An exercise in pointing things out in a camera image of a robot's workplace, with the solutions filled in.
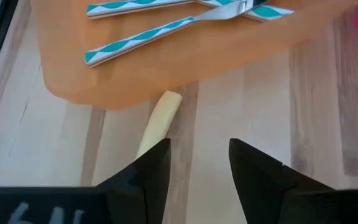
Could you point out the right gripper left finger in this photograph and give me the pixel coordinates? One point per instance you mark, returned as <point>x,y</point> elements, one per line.
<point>148,193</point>

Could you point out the orange plastic tray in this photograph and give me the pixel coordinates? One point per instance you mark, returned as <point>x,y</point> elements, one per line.
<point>197,62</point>

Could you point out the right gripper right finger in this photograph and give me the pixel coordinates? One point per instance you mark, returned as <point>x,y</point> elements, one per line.
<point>253,193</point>

